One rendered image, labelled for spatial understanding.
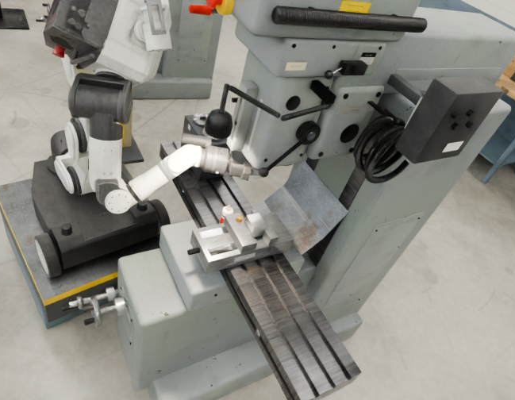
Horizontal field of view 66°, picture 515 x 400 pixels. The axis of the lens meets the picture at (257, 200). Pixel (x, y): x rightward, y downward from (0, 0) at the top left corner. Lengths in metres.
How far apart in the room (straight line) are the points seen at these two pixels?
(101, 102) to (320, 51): 0.59
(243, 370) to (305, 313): 0.74
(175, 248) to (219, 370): 0.72
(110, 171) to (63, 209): 0.87
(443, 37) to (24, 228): 1.95
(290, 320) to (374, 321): 1.41
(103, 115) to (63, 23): 0.24
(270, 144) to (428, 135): 0.41
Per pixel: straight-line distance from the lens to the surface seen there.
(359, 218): 1.53
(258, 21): 0.89
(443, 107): 1.06
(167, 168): 1.26
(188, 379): 1.99
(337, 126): 1.23
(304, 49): 0.99
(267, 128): 1.11
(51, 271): 1.92
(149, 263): 1.64
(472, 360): 3.00
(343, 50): 1.07
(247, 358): 2.08
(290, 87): 1.06
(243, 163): 1.29
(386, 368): 2.61
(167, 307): 1.54
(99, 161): 1.21
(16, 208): 2.35
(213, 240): 1.39
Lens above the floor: 2.04
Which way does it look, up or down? 41 degrees down
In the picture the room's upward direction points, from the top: 18 degrees clockwise
